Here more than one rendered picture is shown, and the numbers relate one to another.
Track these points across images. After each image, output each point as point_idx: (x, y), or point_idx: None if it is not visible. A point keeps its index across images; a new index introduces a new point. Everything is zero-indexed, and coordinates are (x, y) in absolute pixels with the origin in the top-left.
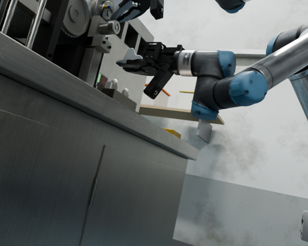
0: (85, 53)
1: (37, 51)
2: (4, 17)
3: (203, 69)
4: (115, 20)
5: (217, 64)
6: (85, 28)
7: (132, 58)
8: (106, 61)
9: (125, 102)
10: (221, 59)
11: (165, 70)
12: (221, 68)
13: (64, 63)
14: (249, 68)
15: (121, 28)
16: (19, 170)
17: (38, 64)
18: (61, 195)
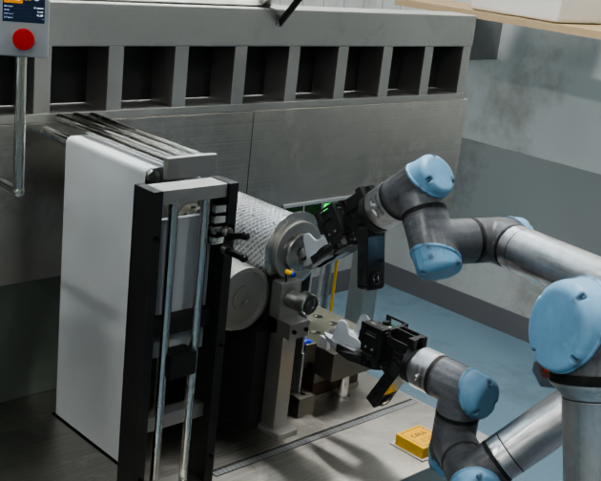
0: (270, 341)
1: (196, 448)
2: (153, 458)
3: (440, 404)
4: (305, 299)
5: (458, 406)
6: (264, 303)
7: (344, 340)
8: (349, 167)
9: None
10: (462, 400)
11: (393, 376)
12: (464, 412)
13: (242, 357)
14: (486, 449)
15: (377, 68)
16: None
17: None
18: None
